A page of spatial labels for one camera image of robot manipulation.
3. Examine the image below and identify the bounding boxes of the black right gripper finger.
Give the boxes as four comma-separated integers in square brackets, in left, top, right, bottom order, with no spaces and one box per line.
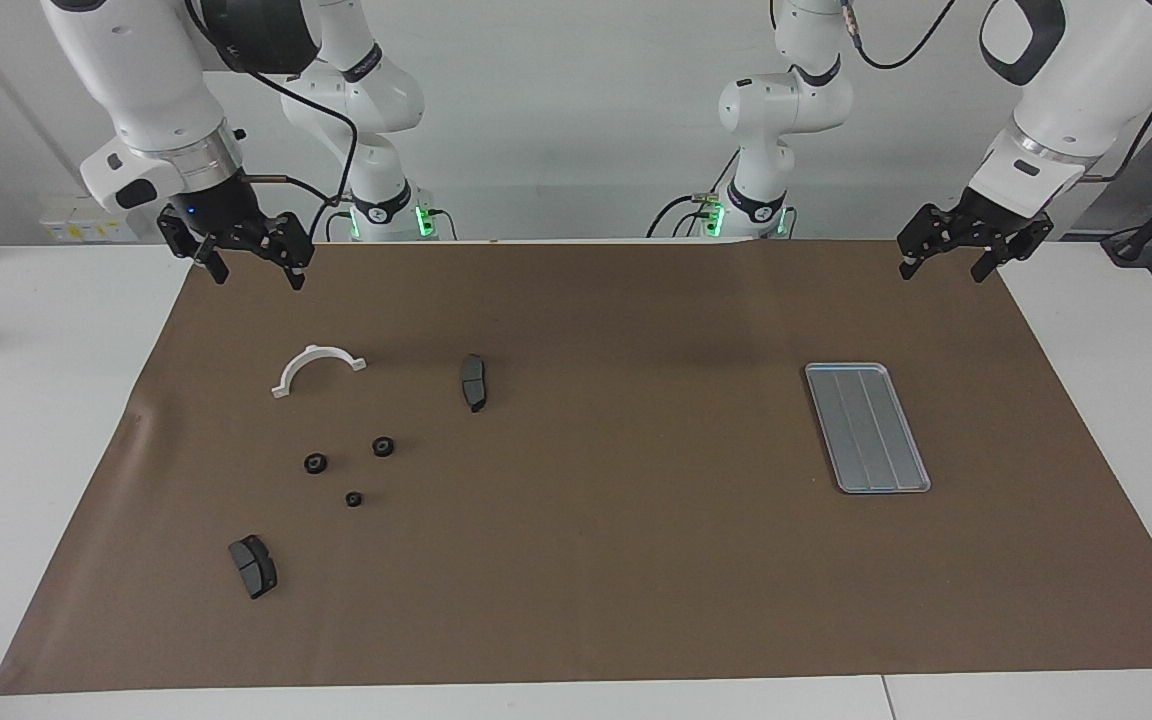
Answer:
[158,212,230,287]
[258,212,315,292]

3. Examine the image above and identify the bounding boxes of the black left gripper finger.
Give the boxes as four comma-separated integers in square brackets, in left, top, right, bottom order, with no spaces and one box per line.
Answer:
[972,218,1055,283]
[898,203,965,281]

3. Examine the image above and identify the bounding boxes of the ribbed silver metal tray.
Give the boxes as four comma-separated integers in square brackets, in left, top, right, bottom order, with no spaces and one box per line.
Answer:
[804,362,932,495]

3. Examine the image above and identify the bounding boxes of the slim dark brake pad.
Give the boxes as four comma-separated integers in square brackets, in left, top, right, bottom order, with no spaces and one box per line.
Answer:
[460,354,489,414]

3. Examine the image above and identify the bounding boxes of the wide dark brake pad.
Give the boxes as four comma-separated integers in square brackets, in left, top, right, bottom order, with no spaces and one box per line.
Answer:
[228,534,279,601]

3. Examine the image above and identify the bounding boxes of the brown paper table mat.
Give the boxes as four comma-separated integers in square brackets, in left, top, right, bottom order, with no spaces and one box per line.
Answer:
[0,238,1152,696]

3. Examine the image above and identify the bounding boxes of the black right base cables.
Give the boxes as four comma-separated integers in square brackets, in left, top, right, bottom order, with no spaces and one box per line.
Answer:
[308,193,352,242]

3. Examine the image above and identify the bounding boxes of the black base cables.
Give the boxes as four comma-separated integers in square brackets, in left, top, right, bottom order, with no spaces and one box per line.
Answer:
[308,193,352,242]
[646,150,742,241]

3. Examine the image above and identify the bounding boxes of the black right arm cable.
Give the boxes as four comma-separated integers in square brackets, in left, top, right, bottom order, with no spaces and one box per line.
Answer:
[184,0,359,209]

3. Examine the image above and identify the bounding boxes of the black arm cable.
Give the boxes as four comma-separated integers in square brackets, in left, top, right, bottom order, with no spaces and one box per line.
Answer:
[184,0,359,209]
[841,0,1152,184]

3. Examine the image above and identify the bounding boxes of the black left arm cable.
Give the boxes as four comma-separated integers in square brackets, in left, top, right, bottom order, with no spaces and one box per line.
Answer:
[841,0,1152,184]

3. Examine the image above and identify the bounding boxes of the white curved plastic bracket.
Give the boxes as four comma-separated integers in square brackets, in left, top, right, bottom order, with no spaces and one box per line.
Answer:
[270,343,368,400]

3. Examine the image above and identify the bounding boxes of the white wall socket box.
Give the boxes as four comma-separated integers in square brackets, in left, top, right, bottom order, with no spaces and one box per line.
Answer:
[39,193,152,244]

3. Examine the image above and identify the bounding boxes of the black left base cables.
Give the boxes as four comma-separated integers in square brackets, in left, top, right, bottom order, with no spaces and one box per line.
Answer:
[646,150,742,241]

